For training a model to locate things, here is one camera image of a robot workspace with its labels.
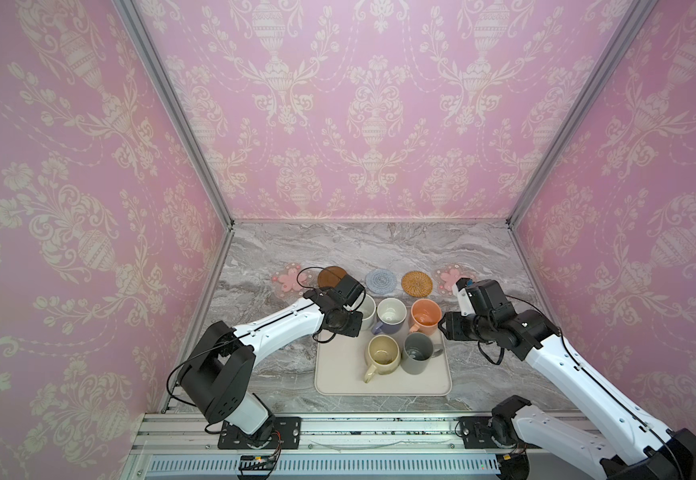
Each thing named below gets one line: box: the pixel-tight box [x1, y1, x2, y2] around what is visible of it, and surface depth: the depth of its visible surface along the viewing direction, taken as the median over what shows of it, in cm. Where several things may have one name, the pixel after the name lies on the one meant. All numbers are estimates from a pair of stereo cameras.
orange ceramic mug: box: [409, 298, 442, 335], surface depth 89 cm
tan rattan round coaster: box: [401, 271, 433, 298], surface depth 105 cm
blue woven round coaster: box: [365, 268, 397, 295], surface depth 105 cm
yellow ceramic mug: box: [364, 334, 401, 384], surface depth 81 cm
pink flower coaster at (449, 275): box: [434, 263, 477, 297], surface depth 108 cm
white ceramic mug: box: [351, 293, 377, 331], surface depth 87 cm
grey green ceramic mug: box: [401, 332, 444, 375], surface depth 81 cm
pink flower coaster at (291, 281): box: [271, 262, 314, 300], surface depth 105 cm
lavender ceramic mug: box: [372, 297, 407, 335], surface depth 89 cm
